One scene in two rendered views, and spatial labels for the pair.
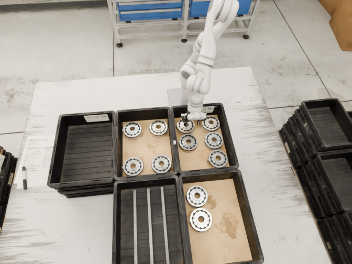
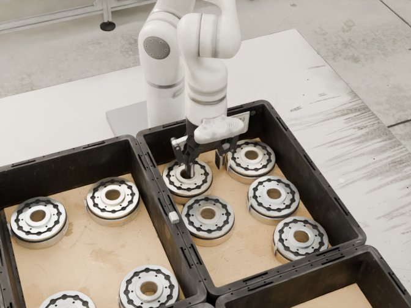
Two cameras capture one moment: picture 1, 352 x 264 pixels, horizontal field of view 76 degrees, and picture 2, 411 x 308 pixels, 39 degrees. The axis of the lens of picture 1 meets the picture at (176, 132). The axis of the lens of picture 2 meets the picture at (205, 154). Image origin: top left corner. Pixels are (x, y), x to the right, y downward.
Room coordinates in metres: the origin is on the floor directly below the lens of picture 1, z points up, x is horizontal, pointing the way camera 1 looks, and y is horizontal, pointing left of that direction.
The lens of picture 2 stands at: (-0.08, 0.12, 1.75)
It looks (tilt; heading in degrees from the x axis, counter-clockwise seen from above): 46 degrees down; 344
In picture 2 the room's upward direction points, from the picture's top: 3 degrees clockwise
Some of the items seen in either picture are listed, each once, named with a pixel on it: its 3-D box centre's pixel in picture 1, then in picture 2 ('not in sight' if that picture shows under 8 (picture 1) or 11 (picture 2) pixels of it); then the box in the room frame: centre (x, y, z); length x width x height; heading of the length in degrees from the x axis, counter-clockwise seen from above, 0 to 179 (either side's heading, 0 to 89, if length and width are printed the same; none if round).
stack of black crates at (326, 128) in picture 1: (315, 135); not in sight; (0.96, -1.13, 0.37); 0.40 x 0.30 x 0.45; 10
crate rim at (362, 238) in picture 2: (202, 135); (243, 186); (0.59, -0.14, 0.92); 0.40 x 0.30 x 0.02; 9
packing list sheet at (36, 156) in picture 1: (39, 158); not in sight; (0.49, 0.79, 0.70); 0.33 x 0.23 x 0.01; 10
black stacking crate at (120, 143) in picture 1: (145, 145); (88, 250); (0.54, 0.16, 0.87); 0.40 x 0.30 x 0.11; 9
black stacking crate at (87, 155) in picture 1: (88, 150); not in sight; (0.49, 0.45, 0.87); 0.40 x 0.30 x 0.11; 9
